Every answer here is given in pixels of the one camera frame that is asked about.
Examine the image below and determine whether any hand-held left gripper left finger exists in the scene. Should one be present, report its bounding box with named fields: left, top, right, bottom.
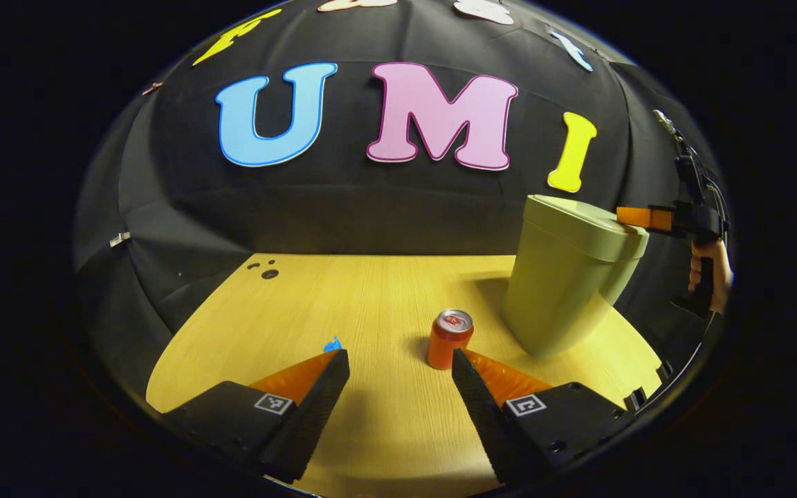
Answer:
left=163, top=349, right=351, bottom=485

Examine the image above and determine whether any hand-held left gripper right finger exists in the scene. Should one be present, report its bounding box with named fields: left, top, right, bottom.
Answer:
left=452, top=349, right=631, bottom=483

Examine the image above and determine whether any orange pop can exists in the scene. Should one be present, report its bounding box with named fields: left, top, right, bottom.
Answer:
left=427, top=308, right=475, bottom=371

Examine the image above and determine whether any green desktop garbage bin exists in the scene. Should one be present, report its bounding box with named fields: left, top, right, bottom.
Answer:
left=501, top=194, right=650, bottom=359

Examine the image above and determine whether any wooden desktop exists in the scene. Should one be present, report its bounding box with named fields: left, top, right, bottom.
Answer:
left=146, top=253, right=663, bottom=498

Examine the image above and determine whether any black backdrop cloth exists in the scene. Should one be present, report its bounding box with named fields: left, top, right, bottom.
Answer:
left=73, top=0, right=735, bottom=409

